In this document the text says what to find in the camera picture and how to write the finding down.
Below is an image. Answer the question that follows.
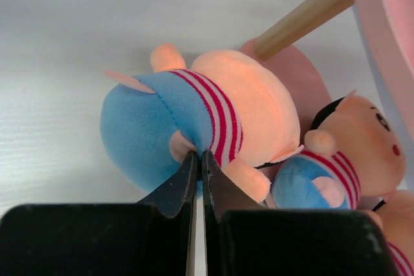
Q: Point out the peach boy plush mid-right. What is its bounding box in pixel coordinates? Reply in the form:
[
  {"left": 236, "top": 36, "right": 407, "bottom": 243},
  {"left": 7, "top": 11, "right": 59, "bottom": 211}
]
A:
[{"left": 272, "top": 92, "right": 406, "bottom": 209}]

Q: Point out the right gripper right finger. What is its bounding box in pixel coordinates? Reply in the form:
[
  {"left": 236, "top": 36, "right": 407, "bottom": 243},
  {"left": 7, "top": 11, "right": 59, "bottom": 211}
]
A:
[{"left": 202, "top": 152, "right": 397, "bottom": 275}]

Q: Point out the peach boy plush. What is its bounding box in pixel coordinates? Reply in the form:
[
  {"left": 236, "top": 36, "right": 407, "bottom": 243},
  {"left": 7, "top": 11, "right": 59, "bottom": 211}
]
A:
[
  {"left": 369, "top": 190, "right": 414, "bottom": 276},
  {"left": 100, "top": 44, "right": 302, "bottom": 202}
]

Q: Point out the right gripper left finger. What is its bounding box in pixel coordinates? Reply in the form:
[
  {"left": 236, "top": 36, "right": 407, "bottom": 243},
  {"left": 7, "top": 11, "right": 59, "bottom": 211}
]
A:
[{"left": 1, "top": 153, "right": 198, "bottom": 275}]

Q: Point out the pink three-tier shelf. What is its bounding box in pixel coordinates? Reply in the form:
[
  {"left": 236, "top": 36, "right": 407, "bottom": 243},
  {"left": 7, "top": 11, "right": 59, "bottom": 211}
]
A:
[{"left": 241, "top": 0, "right": 413, "bottom": 189}]

